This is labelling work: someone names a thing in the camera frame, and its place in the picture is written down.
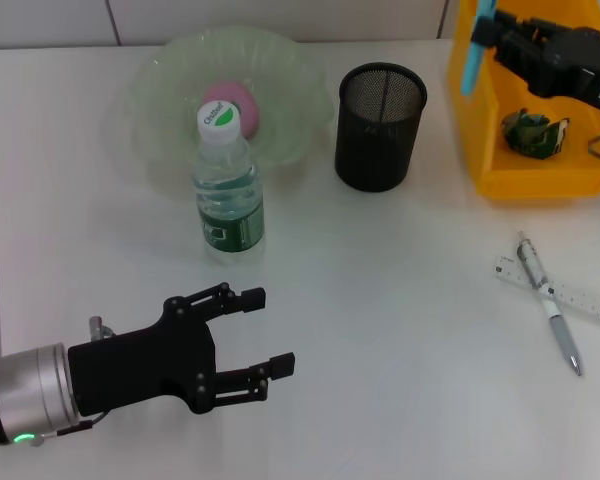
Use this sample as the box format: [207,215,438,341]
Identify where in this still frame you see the black mesh pen holder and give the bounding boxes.
[334,62,428,194]

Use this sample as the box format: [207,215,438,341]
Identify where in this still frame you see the silver white pen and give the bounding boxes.
[517,230,584,377]

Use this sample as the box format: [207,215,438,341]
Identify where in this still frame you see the pink toy peach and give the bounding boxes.
[202,82,260,139]

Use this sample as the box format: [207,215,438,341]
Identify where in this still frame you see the left gripper cable with connector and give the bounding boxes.
[42,315,116,441]

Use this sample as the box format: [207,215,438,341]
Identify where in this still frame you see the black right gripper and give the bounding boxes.
[471,8,600,120]

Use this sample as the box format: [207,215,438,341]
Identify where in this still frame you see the yellow plastic bin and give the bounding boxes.
[447,0,600,201]

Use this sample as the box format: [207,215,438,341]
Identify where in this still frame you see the green plastic wrapper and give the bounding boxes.
[502,106,571,160]

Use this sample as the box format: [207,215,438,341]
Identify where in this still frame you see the clear green-label water bottle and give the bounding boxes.
[194,99,266,266]

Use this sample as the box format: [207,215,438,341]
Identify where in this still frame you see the transparent plastic ruler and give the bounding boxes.
[494,254,600,331]

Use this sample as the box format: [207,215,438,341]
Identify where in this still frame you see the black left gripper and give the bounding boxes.
[67,282,296,416]

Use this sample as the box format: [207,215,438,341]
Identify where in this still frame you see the blue teal scissors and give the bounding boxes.
[460,0,497,97]

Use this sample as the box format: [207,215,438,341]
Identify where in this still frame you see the green glass fruit plate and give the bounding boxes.
[129,27,334,184]

